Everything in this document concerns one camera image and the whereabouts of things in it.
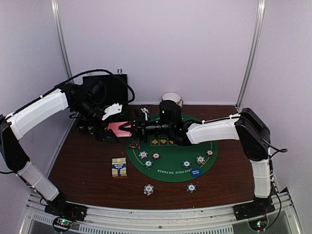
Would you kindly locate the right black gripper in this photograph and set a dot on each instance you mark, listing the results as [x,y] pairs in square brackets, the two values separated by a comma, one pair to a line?
[139,128]

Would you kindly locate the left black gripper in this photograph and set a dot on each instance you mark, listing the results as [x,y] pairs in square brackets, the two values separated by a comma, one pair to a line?
[101,135]

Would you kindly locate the red-backed card deck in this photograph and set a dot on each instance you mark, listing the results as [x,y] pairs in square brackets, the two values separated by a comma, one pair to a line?
[122,129]

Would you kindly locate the red black all-in triangle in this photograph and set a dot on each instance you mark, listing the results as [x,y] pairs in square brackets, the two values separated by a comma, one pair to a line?
[135,144]

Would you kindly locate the blue tan ten chip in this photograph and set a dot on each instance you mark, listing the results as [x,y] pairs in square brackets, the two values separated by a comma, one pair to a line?
[143,154]

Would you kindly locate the brown black chip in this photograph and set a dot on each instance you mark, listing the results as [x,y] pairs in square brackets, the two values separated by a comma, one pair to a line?
[156,156]
[209,153]

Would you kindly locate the green blue chip bottom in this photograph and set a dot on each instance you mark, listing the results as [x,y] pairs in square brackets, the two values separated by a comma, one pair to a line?
[186,164]

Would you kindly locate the blue small blind button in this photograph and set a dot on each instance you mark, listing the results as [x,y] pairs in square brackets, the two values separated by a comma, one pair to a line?
[196,172]

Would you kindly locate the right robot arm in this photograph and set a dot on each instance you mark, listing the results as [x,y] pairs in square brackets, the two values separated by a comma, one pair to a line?
[245,126]

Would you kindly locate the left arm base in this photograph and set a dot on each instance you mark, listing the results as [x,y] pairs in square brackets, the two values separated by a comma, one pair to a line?
[70,211]

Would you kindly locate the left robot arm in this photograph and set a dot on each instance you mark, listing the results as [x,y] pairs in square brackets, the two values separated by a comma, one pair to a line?
[14,126]

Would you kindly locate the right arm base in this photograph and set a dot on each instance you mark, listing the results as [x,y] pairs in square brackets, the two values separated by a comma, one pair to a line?
[251,210]

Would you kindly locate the gold blue card box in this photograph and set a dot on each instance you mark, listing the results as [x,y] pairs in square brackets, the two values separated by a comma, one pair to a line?
[119,167]

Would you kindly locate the black poker chip case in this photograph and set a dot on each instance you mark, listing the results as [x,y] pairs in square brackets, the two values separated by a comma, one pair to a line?
[95,95]

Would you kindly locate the round green poker mat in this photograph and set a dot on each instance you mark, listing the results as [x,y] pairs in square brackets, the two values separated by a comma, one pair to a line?
[169,167]

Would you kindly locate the white ceramic bowl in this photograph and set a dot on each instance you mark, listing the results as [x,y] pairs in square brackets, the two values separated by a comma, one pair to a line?
[172,97]

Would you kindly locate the white lower bowl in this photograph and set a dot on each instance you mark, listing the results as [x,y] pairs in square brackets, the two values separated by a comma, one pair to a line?
[180,103]

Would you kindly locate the blue tan chip stack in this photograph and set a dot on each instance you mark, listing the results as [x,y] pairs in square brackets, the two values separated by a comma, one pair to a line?
[148,189]

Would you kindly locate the green blue chip stack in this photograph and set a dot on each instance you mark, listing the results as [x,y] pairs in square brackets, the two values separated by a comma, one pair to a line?
[191,188]

